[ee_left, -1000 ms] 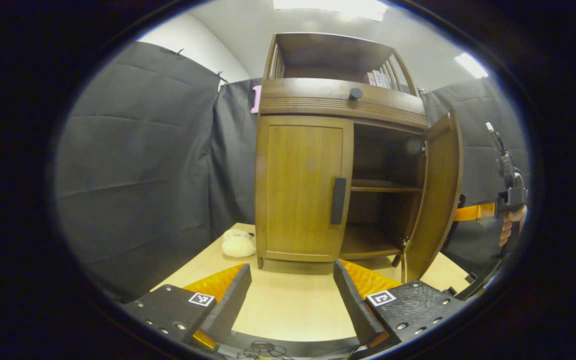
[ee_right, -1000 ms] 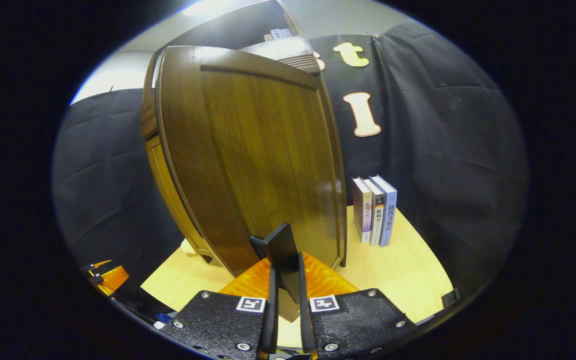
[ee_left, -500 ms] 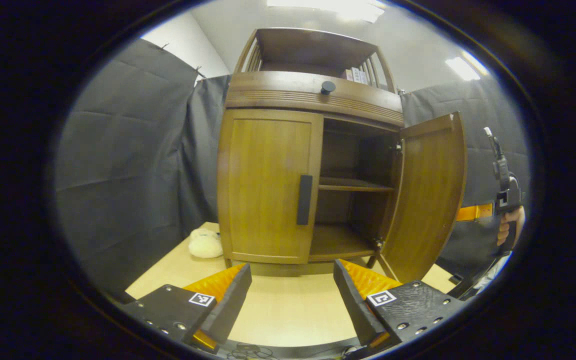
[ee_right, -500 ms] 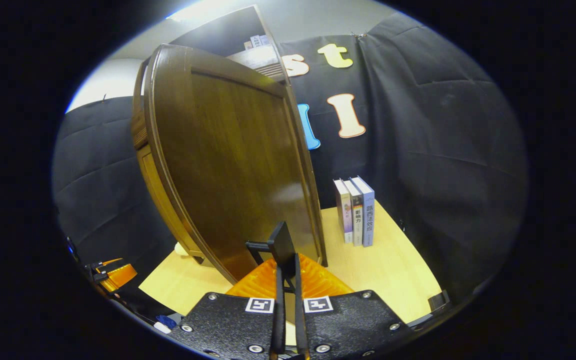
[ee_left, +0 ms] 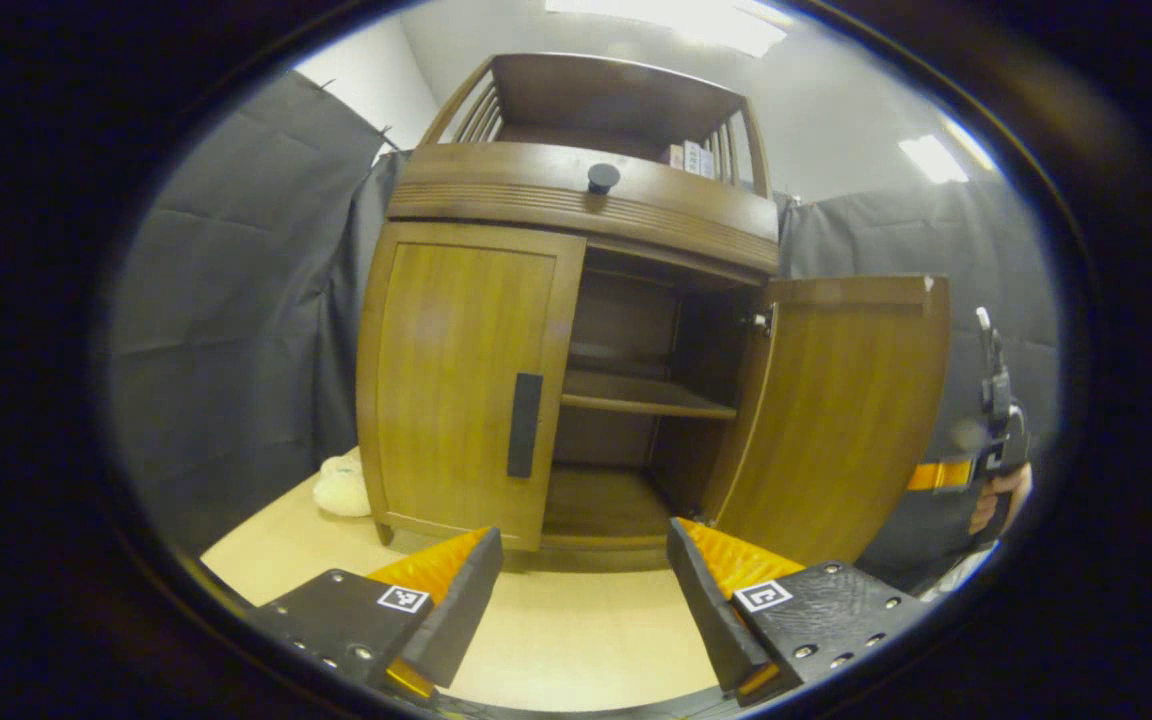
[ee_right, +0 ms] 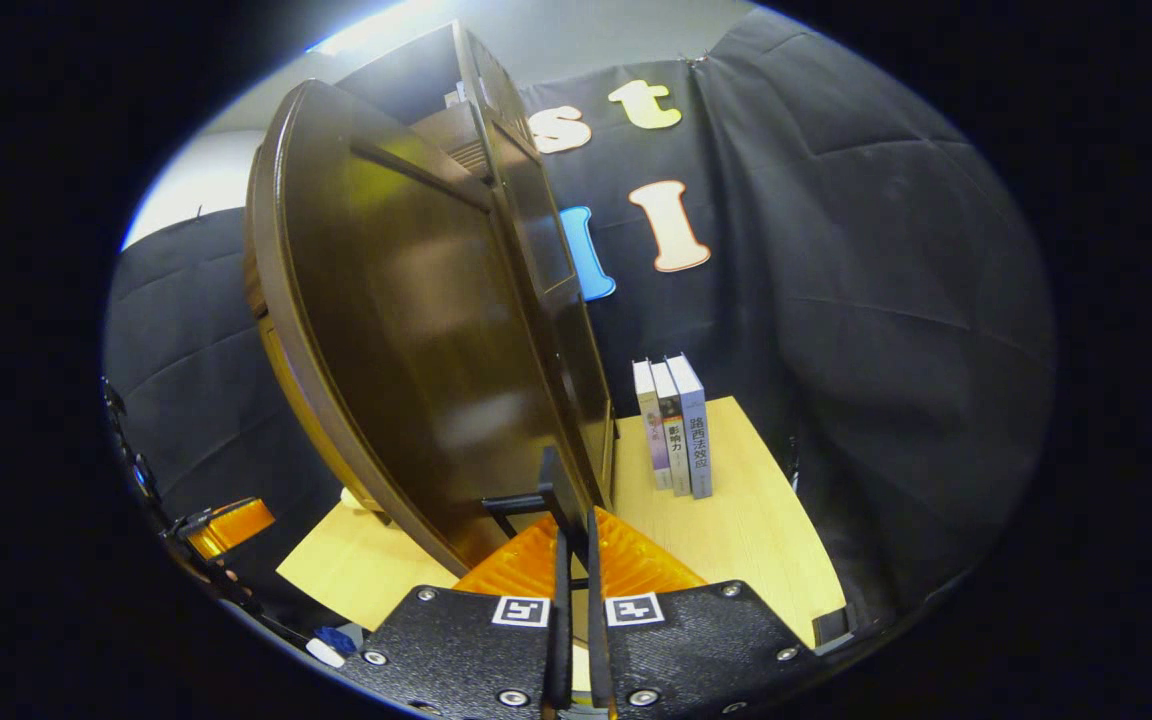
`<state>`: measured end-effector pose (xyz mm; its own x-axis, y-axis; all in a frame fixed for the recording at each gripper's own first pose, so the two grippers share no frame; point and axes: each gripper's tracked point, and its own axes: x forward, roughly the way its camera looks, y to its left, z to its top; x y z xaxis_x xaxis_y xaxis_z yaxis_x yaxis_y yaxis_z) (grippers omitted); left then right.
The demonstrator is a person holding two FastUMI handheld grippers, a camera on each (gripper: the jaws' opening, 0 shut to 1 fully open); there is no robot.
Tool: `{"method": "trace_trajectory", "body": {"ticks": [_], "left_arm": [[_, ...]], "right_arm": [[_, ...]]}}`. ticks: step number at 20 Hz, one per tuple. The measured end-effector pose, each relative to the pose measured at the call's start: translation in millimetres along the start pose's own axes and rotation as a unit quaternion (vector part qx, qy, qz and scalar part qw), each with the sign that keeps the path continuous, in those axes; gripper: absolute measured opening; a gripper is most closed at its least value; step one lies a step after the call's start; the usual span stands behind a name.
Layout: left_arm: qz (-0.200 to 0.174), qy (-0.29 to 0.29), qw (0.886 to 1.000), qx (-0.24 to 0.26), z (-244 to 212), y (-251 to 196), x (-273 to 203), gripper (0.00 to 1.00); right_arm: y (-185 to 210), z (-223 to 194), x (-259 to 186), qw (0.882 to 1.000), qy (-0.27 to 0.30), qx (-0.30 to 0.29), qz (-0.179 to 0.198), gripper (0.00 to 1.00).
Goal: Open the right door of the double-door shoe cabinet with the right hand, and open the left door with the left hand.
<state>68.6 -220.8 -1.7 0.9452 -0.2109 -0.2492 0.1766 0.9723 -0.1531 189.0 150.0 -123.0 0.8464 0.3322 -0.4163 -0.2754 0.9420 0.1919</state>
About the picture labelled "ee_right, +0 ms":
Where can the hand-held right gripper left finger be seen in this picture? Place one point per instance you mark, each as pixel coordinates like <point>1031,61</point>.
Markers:
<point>561,620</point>

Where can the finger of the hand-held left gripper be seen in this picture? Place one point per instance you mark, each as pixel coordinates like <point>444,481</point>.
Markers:
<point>231,525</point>

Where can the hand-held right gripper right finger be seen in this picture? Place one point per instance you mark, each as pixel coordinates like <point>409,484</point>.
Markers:
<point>596,620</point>

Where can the wooden cabinet door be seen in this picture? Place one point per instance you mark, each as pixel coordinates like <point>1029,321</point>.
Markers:
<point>416,330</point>

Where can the wooden double-door shoe cabinet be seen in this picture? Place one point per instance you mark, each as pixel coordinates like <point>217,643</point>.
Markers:
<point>546,240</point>

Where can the white round object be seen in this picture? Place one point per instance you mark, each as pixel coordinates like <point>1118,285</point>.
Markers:
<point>354,498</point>

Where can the white spine book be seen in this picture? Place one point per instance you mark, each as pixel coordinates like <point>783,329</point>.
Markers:
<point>674,440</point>

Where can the pink spine book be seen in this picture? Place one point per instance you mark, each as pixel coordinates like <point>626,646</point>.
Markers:
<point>654,430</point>

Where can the blue-grey spine book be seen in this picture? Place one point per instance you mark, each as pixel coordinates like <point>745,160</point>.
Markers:
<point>694,430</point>

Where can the black backdrop cloth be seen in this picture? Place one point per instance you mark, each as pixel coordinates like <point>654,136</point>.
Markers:
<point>836,300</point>

